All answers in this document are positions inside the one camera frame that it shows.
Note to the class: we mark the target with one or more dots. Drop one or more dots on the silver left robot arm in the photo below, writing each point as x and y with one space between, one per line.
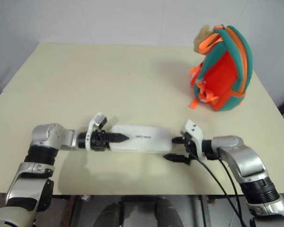
45 138

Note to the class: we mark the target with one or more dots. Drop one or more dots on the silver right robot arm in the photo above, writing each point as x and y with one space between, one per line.
239 151

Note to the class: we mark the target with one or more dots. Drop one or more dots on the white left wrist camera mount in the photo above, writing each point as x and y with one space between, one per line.
97 120

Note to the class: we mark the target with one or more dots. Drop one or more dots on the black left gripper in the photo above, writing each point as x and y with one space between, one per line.
100 142

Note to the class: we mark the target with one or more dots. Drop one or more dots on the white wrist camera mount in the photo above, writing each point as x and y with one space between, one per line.
193 132
97 120

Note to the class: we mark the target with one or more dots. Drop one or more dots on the orange and teal backpack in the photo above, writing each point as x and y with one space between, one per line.
223 71

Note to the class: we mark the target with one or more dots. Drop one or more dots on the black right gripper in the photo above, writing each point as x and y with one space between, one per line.
189 146

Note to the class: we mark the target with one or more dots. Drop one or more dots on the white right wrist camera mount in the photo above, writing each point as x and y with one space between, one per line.
193 132

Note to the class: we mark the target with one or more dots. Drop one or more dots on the white rectangular box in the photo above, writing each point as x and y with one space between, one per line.
146 139

